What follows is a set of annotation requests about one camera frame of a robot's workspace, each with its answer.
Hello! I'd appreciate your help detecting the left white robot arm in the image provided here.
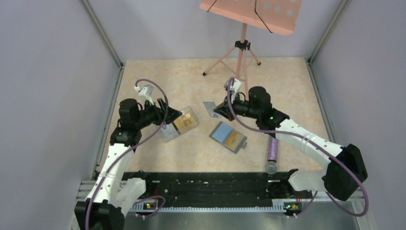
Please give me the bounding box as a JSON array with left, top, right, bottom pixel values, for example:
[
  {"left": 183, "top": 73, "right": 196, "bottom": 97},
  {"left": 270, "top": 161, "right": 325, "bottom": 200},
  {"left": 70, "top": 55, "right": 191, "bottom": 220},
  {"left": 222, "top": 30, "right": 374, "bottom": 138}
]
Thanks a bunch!
[{"left": 74, "top": 97, "right": 182, "bottom": 230}]

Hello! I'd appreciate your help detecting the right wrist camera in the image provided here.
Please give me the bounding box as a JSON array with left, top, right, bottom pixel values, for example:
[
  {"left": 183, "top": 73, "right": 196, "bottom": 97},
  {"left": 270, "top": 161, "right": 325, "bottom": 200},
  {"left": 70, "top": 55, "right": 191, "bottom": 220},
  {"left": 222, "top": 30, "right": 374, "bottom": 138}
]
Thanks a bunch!
[{"left": 224, "top": 77, "right": 242, "bottom": 96}]

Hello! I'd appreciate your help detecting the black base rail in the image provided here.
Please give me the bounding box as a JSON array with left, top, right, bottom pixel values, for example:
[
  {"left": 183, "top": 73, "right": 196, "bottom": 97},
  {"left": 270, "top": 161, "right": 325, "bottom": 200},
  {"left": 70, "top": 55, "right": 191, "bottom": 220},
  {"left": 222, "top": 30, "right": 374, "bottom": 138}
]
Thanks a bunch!
[{"left": 122, "top": 170, "right": 313, "bottom": 210}]

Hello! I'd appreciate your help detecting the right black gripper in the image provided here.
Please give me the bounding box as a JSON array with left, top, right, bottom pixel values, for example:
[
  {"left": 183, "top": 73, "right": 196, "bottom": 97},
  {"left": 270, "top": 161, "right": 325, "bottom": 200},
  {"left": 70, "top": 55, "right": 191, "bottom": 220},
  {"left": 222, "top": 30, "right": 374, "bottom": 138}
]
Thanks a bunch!
[{"left": 214, "top": 91, "right": 260, "bottom": 122}]

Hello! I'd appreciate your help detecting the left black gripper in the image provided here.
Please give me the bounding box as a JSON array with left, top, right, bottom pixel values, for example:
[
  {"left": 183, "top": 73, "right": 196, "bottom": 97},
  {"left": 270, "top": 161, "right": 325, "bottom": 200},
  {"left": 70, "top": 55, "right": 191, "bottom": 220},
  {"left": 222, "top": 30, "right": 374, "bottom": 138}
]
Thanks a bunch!
[{"left": 135, "top": 97, "right": 182, "bottom": 129}]

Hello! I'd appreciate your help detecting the purple glitter microphone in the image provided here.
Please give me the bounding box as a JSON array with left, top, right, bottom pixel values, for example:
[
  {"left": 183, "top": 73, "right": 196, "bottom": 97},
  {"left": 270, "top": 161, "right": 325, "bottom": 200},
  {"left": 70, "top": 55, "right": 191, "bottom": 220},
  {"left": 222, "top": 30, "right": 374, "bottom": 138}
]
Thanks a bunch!
[{"left": 265, "top": 137, "right": 279, "bottom": 175}]

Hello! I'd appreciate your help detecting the silver VIP card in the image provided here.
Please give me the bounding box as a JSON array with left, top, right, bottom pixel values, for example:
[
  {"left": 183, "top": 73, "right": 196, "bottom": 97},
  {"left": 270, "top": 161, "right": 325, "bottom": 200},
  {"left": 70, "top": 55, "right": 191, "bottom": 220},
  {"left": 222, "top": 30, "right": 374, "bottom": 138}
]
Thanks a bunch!
[{"left": 203, "top": 102, "right": 219, "bottom": 118}]

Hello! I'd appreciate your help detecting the clear plastic card box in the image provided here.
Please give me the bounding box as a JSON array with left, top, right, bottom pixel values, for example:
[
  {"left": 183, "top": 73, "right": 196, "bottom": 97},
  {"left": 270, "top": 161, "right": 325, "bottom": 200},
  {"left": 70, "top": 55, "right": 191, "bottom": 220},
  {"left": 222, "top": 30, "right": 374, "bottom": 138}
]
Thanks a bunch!
[{"left": 159, "top": 106, "right": 199, "bottom": 143}]

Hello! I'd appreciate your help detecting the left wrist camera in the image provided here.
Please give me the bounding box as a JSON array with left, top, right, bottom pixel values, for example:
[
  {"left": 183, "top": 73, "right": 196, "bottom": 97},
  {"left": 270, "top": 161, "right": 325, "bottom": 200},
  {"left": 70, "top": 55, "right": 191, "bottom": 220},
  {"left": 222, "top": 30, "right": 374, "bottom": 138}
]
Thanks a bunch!
[{"left": 135, "top": 84, "right": 154, "bottom": 104}]

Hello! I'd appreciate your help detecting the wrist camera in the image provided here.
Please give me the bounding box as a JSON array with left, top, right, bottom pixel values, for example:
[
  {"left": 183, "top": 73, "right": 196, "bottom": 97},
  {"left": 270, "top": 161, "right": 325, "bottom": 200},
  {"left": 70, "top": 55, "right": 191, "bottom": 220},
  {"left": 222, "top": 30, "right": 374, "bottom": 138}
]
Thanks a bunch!
[
  {"left": 224, "top": 77, "right": 242, "bottom": 96},
  {"left": 135, "top": 84, "right": 154, "bottom": 104}
]

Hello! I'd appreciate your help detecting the pink music stand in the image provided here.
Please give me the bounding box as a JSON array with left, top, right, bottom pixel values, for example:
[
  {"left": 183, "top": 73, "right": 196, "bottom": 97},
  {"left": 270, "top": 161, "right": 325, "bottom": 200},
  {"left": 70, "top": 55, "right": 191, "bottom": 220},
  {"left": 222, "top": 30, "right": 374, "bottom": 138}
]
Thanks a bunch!
[{"left": 199, "top": 0, "right": 306, "bottom": 93}]

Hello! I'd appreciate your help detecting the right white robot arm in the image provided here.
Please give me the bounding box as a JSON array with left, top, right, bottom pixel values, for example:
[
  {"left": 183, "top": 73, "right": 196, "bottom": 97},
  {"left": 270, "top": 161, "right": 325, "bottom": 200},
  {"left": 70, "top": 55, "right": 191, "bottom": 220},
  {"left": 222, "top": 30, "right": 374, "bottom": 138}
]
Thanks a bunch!
[{"left": 214, "top": 86, "right": 368, "bottom": 201}]

